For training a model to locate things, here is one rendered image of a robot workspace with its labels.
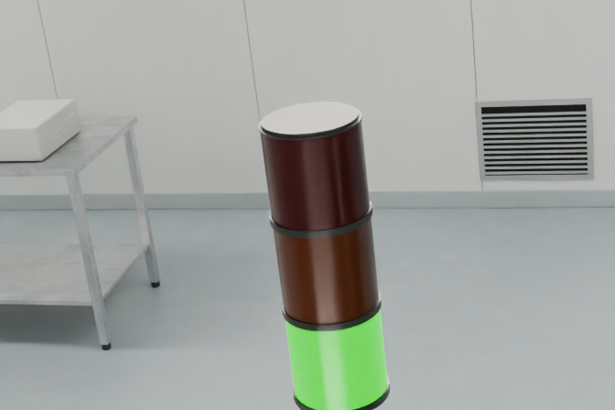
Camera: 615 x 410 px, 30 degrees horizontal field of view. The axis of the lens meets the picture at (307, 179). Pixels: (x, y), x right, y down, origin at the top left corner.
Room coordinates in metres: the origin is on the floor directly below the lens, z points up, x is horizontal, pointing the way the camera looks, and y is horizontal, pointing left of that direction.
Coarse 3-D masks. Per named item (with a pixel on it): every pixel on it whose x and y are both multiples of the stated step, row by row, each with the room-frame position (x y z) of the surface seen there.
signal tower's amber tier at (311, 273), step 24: (288, 240) 0.50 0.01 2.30; (312, 240) 0.50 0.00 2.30; (336, 240) 0.50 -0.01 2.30; (360, 240) 0.50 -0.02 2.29; (288, 264) 0.50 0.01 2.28; (312, 264) 0.50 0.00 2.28; (336, 264) 0.50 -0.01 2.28; (360, 264) 0.50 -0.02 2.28; (288, 288) 0.51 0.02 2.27; (312, 288) 0.50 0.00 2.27; (336, 288) 0.50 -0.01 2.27; (360, 288) 0.50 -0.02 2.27; (288, 312) 0.51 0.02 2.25; (312, 312) 0.50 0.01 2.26; (336, 312) 0.50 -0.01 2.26; (360, 312) 0.50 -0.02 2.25
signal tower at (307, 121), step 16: (272, 112) 0.53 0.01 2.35; (288, 112) 0.53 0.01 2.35; (304, 112) 0.53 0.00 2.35; (320, 112) 0.53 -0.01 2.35; (336, 112) 0.52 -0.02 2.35; (352, 112) 0.52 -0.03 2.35; (272, 128) 0.51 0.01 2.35; (288, 128) 0.51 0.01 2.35; (304, 128) 0.50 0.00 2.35; (320, 128) 0.50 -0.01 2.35; (336, 128) 0.50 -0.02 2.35; (272, 224) 0.51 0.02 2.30; (352, 224) 0.50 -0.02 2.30; (288, 320) 0.51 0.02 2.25; (352, 320) 0.50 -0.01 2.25; (384, 400) 0.51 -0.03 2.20
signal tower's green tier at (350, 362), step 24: (288, 336) 0.51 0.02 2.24; (312, 336) 0.50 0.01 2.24; (336, 336) 0.50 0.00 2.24; (360, 336) 0.50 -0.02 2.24; (312, 360) 0.50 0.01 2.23; (336, 360) 0.50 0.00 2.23; (360, 360) 0.50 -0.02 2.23; (384, 360) 0.51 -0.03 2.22; (312, 384) 0.50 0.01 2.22; (336, 384) 0.50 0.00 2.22; (360, 384) 0.50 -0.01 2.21; (384, 384) 0.51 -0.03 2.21; (336, 408) 0.50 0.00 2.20
